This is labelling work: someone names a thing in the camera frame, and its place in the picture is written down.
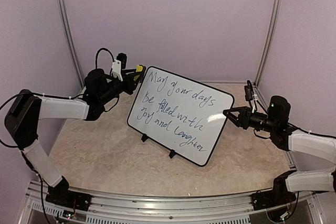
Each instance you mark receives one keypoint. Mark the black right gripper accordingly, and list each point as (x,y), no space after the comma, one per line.
(244,117)

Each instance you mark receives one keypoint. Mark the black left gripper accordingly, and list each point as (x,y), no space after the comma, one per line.
(128,80)

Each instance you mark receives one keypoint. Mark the yellow black whiteboard eraser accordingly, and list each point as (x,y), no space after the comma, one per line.
(141,69)

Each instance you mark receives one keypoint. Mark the white whiteboard with black frame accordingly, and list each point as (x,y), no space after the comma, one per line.
(180,114)

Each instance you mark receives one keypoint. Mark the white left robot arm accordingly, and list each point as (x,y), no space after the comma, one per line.
(30,111)

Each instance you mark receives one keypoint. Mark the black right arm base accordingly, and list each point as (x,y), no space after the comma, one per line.
(279,197)

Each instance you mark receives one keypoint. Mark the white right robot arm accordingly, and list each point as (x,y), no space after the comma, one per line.
(289,138)

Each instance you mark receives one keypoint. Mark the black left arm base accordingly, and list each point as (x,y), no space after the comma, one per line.
(61,195)

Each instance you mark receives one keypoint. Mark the black whiteboard stand foot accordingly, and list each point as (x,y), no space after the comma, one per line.
(172,154)
(144,138)

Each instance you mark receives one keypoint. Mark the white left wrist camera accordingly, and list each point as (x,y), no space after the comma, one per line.
(118,65)

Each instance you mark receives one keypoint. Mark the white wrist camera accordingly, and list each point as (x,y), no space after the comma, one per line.
(250,96)
(118,65)

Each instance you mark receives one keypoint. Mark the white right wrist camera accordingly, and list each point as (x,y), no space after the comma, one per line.
(250,96)

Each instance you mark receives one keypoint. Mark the aluminium front rail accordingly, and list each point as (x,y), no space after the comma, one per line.
(118,208)

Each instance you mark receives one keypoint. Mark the aluminium corner post left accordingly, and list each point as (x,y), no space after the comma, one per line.
(70,42)

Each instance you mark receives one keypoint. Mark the aluminium corner post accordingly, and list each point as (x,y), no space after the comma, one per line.
(70,42)
(268,42)

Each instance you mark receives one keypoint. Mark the aluminium corner post right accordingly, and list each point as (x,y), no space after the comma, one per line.
(268,42)

